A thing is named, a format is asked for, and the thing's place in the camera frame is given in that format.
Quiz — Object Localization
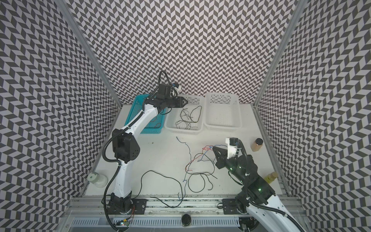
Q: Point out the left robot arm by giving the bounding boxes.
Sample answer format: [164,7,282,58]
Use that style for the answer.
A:
[102,70,188,232]

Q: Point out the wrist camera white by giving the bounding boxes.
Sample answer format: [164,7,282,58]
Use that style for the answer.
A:
[171,82,182,96]
[226,137,239,159]

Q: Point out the red blue black wires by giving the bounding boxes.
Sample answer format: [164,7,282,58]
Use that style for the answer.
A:
[176,136,227,193]

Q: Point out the teal plastic basket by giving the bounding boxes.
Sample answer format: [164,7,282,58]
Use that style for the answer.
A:
[125,94,167,134]

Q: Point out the aluminium corner post right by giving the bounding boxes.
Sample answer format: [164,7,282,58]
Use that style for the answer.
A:
[253,0,308,108]

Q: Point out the aluminium corner post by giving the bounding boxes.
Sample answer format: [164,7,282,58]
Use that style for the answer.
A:
[253,0,308,108]
[54,0,122,108]

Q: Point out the aluminium corner post left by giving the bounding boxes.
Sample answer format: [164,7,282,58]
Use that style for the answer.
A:
[54,0,122,108]

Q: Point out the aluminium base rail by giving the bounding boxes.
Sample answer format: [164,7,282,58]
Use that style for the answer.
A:
[58,196,300,232]

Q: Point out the white plastic basket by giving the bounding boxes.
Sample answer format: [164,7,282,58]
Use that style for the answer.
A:
[204,92,242,131]
[164,94,205,135]

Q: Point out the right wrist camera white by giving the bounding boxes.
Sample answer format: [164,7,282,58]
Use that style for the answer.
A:
[226,137,239,159]

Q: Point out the yellow liquid bottle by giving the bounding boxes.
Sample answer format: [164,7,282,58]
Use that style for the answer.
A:
[264,172,279,184]

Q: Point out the brown spice bottle black cap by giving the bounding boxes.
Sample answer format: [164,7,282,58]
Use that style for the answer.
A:
[251,138,264,152]

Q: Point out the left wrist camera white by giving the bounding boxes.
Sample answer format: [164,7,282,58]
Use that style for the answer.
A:
[171,82,182,96]

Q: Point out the white plastic basket middle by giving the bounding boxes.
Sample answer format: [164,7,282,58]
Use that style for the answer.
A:
[164,94,205,135]

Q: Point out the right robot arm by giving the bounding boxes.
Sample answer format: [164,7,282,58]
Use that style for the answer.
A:
[213,137,305,232]

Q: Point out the white plastic basket right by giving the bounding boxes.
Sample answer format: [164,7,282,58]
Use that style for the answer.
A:
[204,92,242,131]

